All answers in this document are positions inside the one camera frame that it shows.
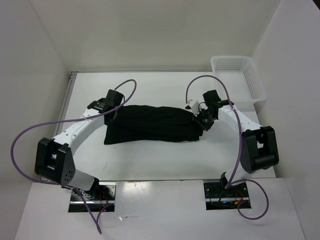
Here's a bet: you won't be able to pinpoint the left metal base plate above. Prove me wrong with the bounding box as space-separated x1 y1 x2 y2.
68 181 117 213

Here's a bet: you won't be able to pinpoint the black shorts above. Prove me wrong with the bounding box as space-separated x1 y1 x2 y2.
104 105 204 145

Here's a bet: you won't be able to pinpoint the purple cable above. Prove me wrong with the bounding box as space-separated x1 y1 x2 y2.
10 78 138 235
185 74 270 221

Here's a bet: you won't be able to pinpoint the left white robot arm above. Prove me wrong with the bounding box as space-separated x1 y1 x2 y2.
34 89 124 200

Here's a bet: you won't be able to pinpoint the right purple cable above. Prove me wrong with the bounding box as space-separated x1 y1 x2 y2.
185 74 270 221

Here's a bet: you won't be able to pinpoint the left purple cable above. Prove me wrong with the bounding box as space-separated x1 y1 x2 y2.
10 78 138 235

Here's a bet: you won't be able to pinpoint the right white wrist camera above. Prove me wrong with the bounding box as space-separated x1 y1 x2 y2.
185 99 199 115

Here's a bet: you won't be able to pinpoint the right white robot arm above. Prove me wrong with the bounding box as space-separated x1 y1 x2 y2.
186 90 279 197

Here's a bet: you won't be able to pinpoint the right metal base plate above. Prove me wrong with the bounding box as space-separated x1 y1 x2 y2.
203 179 252 211

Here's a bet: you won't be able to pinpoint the white plastic basket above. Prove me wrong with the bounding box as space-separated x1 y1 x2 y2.
210 55 267 104

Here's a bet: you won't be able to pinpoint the metal base plate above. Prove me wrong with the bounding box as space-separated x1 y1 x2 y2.
203 179 252 211
68 181 117 213

